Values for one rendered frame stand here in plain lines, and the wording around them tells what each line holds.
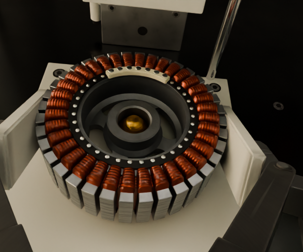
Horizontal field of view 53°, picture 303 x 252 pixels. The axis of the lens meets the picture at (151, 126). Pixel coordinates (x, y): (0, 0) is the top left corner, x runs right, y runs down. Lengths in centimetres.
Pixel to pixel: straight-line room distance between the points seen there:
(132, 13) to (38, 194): 17
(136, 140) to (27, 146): 6
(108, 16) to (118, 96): 9
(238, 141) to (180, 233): 6
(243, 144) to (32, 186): 12
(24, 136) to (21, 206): 5
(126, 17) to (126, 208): 18
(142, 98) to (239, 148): 8
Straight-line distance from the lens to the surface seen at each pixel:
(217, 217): 19
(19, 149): 16
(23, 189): 20
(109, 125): 18
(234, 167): 17
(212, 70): 25
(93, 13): 30
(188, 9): 16
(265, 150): 17
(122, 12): 28
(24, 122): 17
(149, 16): 28
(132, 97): 21
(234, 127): 18
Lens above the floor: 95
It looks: 52 degrees down
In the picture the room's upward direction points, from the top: 9 degrees clockwise
